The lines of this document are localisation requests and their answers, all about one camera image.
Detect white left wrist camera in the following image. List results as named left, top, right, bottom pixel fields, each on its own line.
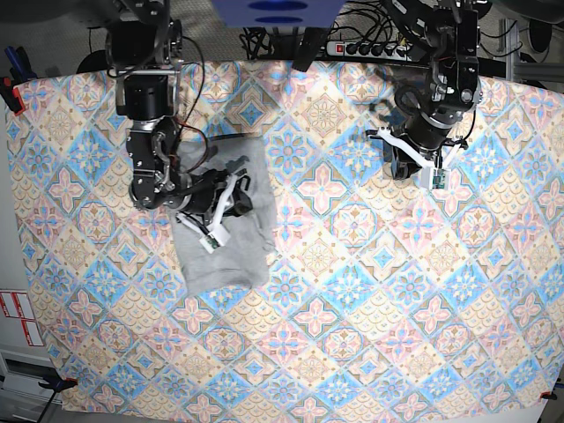
left=366, top=127, right=469, bottom=190

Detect patterned tablecloth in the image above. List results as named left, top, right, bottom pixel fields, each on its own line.
left=6, top=62, right=563, bottom=422

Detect red white labels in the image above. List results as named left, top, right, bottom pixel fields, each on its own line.
left=1, top=290, right=44, bottom=347

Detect grey T-shirt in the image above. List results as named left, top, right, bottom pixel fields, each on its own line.
left=168, top=136, right=277, bottom=296

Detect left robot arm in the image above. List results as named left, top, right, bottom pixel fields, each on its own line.
left=379, top=1, right=481, bottom=188

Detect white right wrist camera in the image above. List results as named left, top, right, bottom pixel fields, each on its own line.
left=174, top=177, right=234, bottom=254

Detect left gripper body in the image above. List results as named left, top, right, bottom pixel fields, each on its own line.
left=391, top=112, right=449, bottom=151

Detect black orange corner clamp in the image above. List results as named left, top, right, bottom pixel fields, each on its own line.
left=38, top=376, right=78, bottom=393

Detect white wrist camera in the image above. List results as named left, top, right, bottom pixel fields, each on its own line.
left=174, top=177, right=234, bottom=254
left=366, top=127, right=469, bottom=190

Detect white power strip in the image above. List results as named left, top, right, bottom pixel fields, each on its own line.
left=325, top=41, right=412, bottom=61

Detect black orange right clamp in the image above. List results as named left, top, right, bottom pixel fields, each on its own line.
left=540, top=391, right=558, bottom=400

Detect red black clamp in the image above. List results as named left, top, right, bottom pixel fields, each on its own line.
left=1, top=77, right=26, bottom=116

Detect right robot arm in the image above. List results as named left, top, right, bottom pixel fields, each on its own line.
left=106, top=1, right=252, bottom=224

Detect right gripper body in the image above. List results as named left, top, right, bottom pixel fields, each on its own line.
left=177, top=169, right=253, bottom=220

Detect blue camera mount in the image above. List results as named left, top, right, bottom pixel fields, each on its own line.
left=211, top=0, right=345, bottom=27

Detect black office chair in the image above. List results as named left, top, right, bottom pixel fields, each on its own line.
left=76, top=49, right=108, bottom=74

